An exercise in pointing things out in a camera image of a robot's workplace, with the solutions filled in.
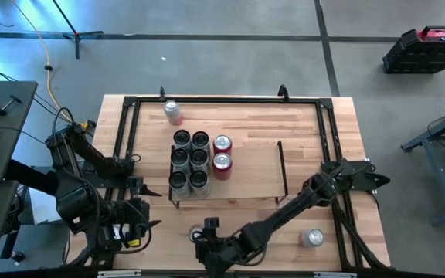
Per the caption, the red cola can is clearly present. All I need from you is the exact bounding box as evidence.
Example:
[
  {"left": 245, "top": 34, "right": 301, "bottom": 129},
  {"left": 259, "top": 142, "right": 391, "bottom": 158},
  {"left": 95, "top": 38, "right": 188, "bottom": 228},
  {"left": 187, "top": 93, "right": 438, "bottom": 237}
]
[
  {"left": 212, "top": 152, "right": 234, "bottom": 181},
  {"left": 212, "top": 134, "right": 234, "bottom": 156},
  {"left": 188, "top": 224, "right": 205, "bottom": 243}
]

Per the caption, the short silver white can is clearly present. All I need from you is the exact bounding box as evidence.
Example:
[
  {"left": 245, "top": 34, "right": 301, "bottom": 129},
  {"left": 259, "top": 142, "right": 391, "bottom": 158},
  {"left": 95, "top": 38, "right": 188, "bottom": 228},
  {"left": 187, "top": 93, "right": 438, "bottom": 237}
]
[{"left": 297, "top": 227, "right": 326, "bottom": 249}]

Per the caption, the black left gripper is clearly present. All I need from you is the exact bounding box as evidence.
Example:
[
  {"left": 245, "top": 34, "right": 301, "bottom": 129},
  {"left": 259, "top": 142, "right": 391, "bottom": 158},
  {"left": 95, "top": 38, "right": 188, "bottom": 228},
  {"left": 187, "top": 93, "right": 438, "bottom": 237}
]
[{"left": 110, "top": 175, "right": 164, "bottom": 250}]

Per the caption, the grey metal bracket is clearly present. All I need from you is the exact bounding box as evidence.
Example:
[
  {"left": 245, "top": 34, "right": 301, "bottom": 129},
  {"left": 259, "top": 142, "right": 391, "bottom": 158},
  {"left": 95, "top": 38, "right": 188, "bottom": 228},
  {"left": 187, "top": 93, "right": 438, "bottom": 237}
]
[
  {"left": 313, "top": 271, "right": 358, "bottom": 278},
  {"left": 97, "top": 270, "right": 143, "bottom": 278}
]

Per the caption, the black tripod stand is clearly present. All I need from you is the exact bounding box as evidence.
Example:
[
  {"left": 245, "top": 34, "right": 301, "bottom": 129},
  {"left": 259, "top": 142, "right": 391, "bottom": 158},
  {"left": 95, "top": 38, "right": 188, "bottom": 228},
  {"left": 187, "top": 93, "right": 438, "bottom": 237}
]
[{"left": 51, "top": 0, "right": 104, "bottom": 61}]

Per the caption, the black aluminium table frame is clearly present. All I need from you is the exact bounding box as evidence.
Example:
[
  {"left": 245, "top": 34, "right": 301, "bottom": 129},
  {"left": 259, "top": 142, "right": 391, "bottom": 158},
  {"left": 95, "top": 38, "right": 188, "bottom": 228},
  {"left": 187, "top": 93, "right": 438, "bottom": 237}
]
[{"left": 63, "top": 94, "right": 392, "bottom": 271}]

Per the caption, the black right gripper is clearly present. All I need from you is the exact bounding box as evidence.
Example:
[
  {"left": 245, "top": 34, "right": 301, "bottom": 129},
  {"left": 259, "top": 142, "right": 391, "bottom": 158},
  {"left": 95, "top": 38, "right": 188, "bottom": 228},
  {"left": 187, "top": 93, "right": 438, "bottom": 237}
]
[{"left": 193, "top": 216, "right": 246, "bottom": 277}]

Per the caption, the short white pink can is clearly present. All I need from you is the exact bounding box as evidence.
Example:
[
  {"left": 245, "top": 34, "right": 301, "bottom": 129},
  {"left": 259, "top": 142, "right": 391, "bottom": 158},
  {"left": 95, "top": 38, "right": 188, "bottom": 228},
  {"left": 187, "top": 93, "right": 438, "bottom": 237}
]
[{"left": 162, "top": 100, "right": 184, "bottom": 127}]

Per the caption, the red black tool case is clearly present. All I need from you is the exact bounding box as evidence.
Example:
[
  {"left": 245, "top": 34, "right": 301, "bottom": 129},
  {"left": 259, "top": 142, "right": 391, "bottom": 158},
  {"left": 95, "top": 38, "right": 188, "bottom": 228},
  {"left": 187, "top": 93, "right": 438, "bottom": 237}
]
[{"left": 381, "top": 25, "right": 445, "bottom": 75}]

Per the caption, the yellow extension cable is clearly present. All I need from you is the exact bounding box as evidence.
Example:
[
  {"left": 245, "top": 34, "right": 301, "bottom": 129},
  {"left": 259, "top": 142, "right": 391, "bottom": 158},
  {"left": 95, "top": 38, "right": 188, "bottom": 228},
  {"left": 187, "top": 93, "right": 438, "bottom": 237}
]
[{"left": 10, "top": 0, "right": 92, "bottom": 131}]

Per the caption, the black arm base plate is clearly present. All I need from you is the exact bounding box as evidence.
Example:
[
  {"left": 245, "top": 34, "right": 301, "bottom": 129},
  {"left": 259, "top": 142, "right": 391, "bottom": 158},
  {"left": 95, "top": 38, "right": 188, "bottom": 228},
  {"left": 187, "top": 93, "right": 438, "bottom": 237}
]
[
  {"left": 321, "top": 159, "right": 392, "bottom": 194},
  {"left": 79, "top": 169, "right": 131, "bottom": 190}
]

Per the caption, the wooden shelf with black frame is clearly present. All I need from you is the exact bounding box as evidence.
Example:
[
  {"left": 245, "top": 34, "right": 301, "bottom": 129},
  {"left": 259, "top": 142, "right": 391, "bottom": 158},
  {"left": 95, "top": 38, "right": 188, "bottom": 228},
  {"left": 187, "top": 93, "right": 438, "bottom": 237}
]
[{"left": 167, "top": 141, "right": 290, "bottom": 210}]

